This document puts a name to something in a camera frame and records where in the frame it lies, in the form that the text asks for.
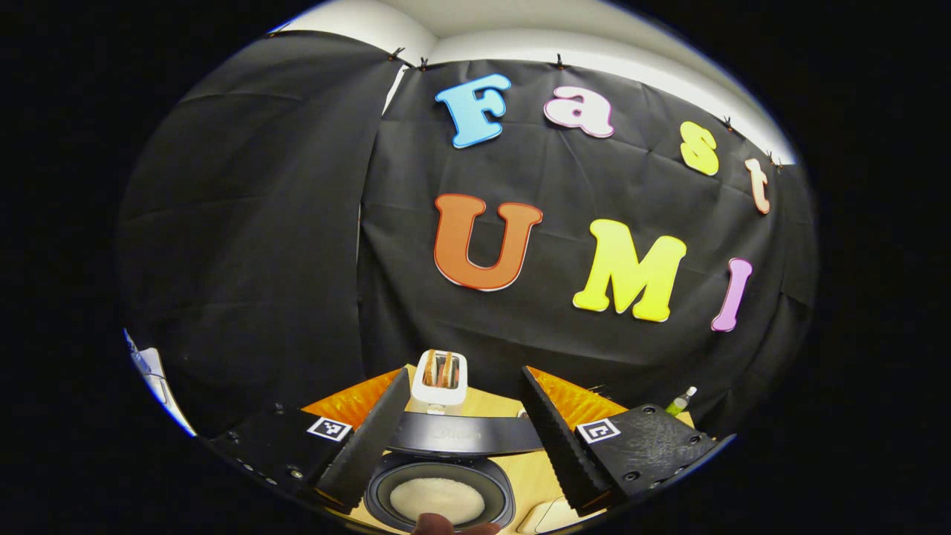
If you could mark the toast bread slice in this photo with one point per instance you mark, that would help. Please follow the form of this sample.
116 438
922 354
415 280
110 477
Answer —
449 369
432 370

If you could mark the green drink bottle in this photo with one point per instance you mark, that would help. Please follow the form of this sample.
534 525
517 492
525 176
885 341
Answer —
677 406

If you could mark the black backdrop cloth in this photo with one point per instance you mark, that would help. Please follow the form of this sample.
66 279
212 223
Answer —
297 260

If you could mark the white side desk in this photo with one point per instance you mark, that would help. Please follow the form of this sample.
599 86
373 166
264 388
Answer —
152 368

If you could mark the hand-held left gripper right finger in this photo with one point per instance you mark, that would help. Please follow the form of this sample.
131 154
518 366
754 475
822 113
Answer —
561 449

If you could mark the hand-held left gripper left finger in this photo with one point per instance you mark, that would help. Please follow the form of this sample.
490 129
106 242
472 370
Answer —
371 446

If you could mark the white rice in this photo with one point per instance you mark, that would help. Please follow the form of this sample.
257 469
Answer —
438 498

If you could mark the black rice cooker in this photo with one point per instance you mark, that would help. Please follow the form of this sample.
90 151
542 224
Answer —
464 435

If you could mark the white toaster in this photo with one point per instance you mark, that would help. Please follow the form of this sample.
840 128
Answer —
438 395

